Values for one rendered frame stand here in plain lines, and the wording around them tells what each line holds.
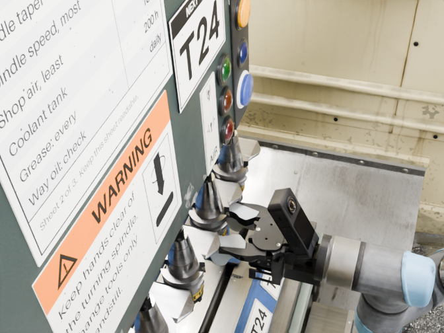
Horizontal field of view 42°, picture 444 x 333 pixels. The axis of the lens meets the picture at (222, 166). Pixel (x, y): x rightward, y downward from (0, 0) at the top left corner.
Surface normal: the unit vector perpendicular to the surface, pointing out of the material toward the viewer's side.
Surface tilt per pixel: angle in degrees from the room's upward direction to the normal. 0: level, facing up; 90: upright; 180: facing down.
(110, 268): 90
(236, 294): 0
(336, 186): 24
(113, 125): 90
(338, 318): 7
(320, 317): 7
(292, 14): 90
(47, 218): 90
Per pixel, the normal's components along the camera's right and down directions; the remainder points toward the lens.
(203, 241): -0.05, -0.73
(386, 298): -0.38, 0.68
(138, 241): 0.95, 0.18
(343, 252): -0.13, -0.49
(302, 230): 0.80, -0.15
